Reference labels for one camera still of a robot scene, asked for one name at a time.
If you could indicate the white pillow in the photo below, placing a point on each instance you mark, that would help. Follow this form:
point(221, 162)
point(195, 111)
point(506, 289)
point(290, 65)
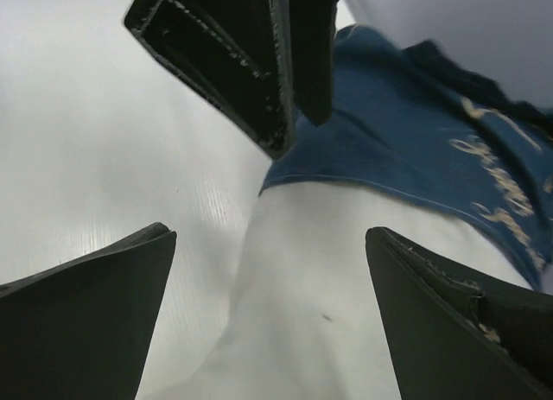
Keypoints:
point(304, 320)

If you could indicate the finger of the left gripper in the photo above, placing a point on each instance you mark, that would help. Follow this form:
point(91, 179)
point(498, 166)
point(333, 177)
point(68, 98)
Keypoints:
point(235, 54)
point(312, 46)

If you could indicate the dark blue embroidered pillowcase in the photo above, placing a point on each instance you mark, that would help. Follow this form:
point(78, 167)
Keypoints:
point(411, 123)

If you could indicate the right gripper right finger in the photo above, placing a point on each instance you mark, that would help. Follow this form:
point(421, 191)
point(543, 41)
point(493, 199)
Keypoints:
point(457, 333)

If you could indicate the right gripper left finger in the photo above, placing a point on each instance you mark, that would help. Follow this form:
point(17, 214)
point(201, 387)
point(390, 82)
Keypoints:
point(82, 330)

